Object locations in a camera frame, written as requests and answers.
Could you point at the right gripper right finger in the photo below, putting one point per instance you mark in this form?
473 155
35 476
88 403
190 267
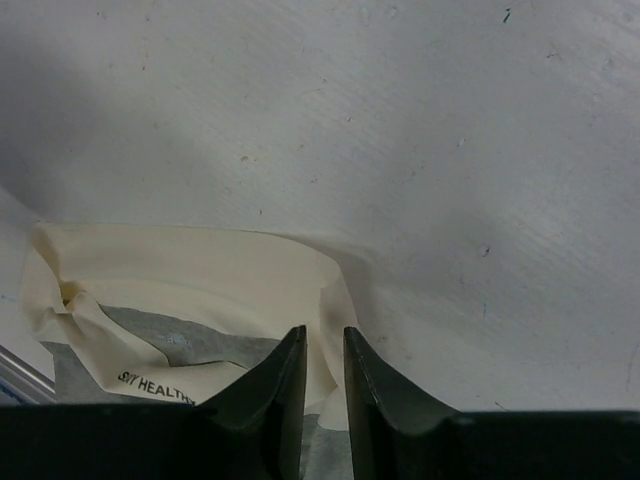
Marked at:
399 431

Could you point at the grey and cream underwear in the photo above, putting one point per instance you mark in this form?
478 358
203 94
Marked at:
134 314

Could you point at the aluminium mounting rail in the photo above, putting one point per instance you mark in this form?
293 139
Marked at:
23 384

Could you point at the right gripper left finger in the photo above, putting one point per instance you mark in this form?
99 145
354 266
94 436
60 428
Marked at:
250 430

